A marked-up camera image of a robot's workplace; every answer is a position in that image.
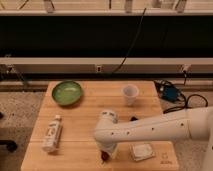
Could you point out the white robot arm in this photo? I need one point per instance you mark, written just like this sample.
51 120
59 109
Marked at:
195 124

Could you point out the black phone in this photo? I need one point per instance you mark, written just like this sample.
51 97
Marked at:
134 118

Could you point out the white wall outlet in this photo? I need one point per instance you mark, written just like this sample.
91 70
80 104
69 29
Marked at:
99 69

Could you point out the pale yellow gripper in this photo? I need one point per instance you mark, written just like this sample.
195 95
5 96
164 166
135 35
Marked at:
111 150

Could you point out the black chair base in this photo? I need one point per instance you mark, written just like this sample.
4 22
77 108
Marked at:
11 145

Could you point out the red chili pepper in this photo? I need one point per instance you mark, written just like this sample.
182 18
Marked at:
105 156

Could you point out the white square sponge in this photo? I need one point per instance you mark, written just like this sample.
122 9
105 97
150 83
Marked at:
140 152

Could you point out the white plastic bottle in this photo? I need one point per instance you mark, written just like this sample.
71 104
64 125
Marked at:
52 134

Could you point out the green bowl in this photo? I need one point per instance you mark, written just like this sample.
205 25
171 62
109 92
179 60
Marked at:
67 93

